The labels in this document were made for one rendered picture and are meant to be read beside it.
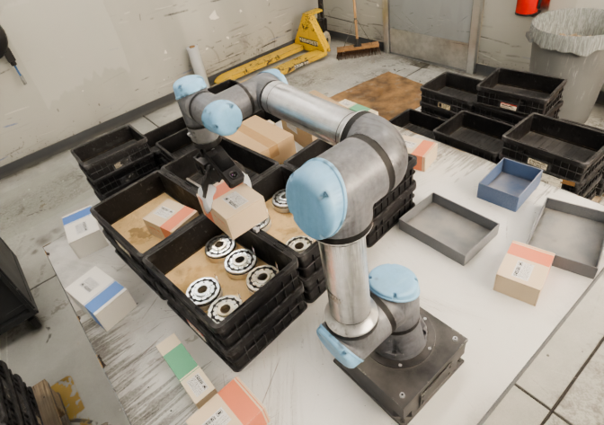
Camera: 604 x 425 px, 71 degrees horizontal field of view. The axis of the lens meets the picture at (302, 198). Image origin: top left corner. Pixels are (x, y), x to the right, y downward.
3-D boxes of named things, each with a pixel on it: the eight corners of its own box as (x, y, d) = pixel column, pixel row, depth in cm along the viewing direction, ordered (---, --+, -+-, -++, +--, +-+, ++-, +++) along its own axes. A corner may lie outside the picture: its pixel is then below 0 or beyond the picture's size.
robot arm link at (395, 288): (430, 310, 104) (430, 273, 96) (394, 346, 99) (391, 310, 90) (393, 285, 112) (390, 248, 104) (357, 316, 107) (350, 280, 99)
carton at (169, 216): (149, 234, 154) (142, 218, 150) (174, 213, 161) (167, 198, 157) (179, 248, 146) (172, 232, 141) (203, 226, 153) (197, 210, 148)
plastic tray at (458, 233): (498, 234, 147) (500, 223, 144) (464, 266, 139) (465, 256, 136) (432, 201, 165) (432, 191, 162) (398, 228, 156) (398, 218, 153)
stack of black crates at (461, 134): (517, 180, 251) (528, 129, 230) (488, 205, 238) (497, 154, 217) (457, 156, 277) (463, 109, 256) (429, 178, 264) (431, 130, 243)
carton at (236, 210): (269, 216, 119) (263, 196, 114) (233, 240, 114) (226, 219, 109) (237, 193, 129) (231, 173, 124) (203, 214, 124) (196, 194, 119)
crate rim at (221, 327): (301, 264, 122) (300, 259, 120) (218, 336, 107) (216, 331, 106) (219, 211, 146) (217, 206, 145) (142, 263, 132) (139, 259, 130)
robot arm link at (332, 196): (396, 340, 99) (395, 147, 64) (351, 385, 93) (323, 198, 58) (359, 310, 107) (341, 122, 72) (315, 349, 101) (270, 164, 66)
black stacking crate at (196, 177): (285, 188, 167) (280, 163, 160) (226, 231, 152) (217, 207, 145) (225, 157, 191) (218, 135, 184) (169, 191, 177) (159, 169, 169)
